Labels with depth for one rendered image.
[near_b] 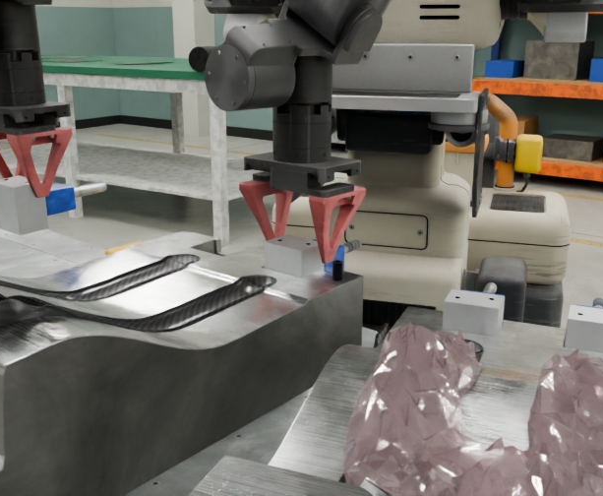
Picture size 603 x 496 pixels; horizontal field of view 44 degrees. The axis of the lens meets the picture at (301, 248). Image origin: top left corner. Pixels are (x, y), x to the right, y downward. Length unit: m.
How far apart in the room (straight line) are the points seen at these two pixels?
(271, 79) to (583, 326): 0.34
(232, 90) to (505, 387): 0.33
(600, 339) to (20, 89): 0.62
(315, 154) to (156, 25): 7.85
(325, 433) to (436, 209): 0.62
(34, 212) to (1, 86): 0.14
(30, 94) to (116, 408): 0.41
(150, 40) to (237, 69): 7.98
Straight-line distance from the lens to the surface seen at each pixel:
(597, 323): 0.69
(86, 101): 8.80
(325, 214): 0.69
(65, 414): 0.52
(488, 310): 0.69
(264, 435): 0.63
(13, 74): 0.84
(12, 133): 0.82
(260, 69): 0.64
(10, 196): 0.85
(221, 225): 3.89
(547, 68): 5.68
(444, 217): 1.05
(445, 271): 1.05
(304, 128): 0.70
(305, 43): 0.67
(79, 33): 8.75
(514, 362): 0.65
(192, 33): 7.74
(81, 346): 0.51
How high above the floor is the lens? 1.13
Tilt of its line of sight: 17 degrees down
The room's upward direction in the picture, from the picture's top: straight up
